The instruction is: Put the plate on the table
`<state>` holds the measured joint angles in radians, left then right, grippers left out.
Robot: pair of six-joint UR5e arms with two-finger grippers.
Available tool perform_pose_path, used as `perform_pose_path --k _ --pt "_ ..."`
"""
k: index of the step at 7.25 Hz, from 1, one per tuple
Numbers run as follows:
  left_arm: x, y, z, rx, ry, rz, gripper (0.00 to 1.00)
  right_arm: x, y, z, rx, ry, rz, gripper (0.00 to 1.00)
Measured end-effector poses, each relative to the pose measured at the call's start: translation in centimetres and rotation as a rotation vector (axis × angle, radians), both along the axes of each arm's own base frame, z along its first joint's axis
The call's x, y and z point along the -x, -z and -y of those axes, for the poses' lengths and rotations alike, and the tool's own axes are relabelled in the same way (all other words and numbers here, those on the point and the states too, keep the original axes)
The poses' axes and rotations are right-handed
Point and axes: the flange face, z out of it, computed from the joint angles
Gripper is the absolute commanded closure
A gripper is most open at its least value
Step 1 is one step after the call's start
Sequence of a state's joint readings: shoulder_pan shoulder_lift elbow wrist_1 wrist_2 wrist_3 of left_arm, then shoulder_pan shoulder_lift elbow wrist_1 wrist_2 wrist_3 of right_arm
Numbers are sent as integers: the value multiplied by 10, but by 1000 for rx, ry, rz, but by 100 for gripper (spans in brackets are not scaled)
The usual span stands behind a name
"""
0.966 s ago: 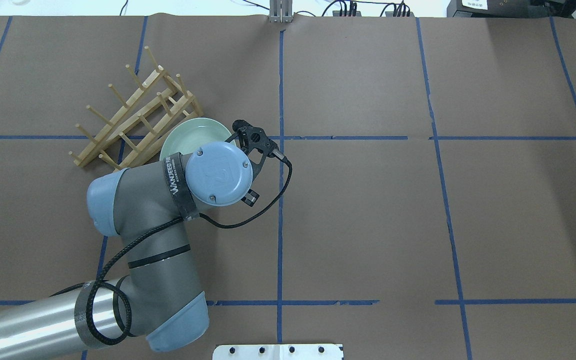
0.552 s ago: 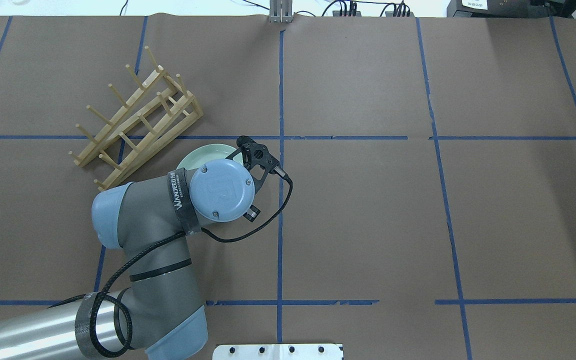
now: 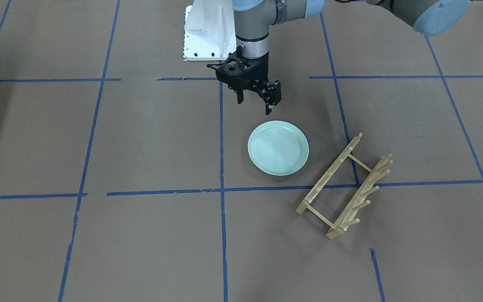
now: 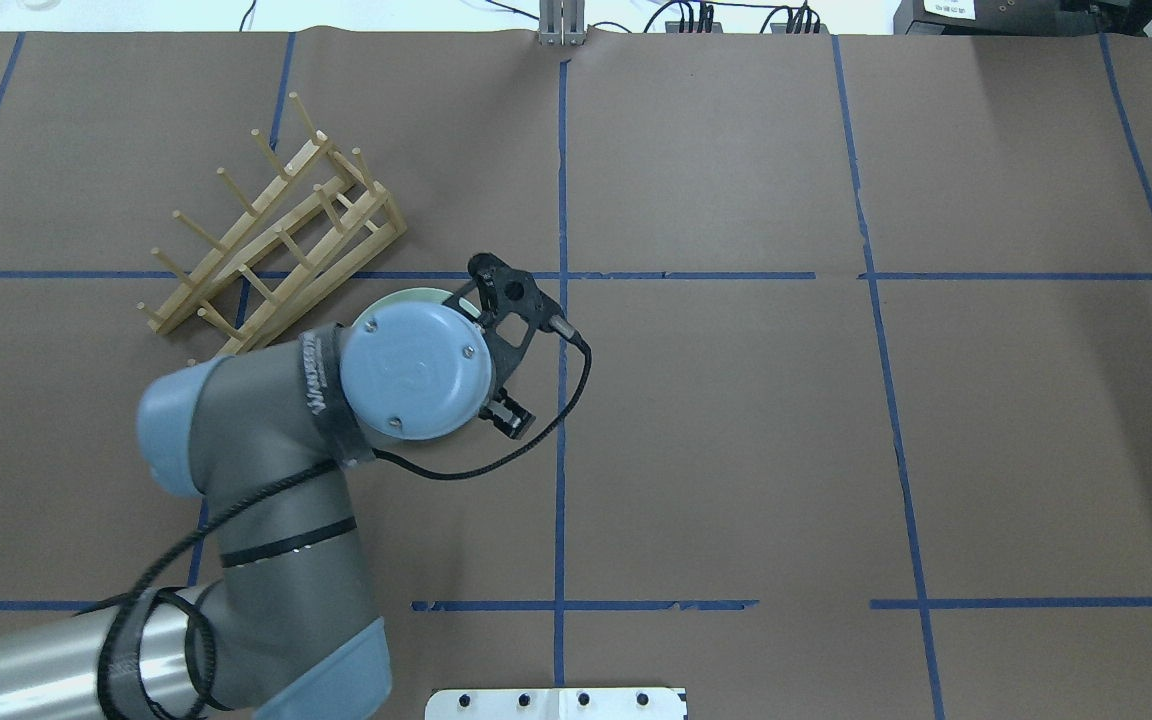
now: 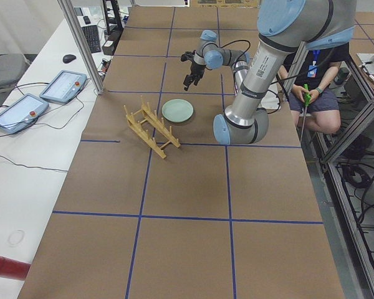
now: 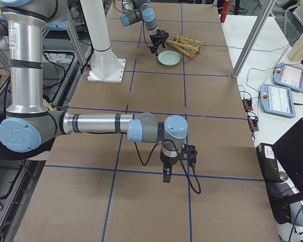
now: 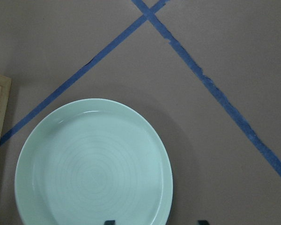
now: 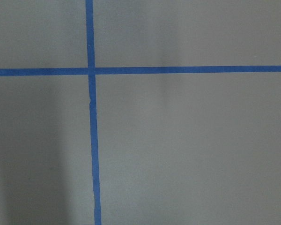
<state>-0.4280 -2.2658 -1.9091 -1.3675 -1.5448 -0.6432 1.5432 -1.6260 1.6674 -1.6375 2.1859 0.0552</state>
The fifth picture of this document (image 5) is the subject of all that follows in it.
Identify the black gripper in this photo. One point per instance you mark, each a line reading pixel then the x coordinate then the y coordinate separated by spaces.
pixel 196 68

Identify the light green ceramic plate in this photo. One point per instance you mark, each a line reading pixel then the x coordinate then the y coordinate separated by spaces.
pixel 177 110

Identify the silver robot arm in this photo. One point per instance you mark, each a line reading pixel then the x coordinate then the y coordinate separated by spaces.
pixel 282 26

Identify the wooden plate rack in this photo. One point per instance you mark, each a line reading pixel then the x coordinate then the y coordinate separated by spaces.
pixel 145 122

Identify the black keyboard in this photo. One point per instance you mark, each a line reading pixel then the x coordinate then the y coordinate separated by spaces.
pixel 92 38

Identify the seated person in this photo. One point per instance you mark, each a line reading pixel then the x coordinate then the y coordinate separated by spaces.
pixel 318 70

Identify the black computer mouse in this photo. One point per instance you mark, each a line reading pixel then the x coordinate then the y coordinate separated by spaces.
pixel 68 58

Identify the far grey teach pendant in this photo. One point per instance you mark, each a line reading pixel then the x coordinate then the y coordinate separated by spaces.
pixel 64 87

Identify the grey teach pendant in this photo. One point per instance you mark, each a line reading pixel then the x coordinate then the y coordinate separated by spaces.
pixel 22 113
pixel 64 87

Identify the brown paper table cover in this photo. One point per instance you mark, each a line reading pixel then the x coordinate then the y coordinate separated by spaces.
pixel 208 221

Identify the near grey teach pendant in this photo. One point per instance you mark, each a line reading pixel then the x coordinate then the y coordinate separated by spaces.
pixel 22 113

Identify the grey office chair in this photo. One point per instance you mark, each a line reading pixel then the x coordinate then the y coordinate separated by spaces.
pixel 12 68

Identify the red cylinder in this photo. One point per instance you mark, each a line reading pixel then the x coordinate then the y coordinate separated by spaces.
pixel 13 269

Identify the green handled stick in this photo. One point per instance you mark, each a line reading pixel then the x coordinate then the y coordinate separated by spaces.
pixel 307 98

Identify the aluminium frame post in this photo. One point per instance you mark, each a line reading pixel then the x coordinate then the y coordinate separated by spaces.
pixel 79 38

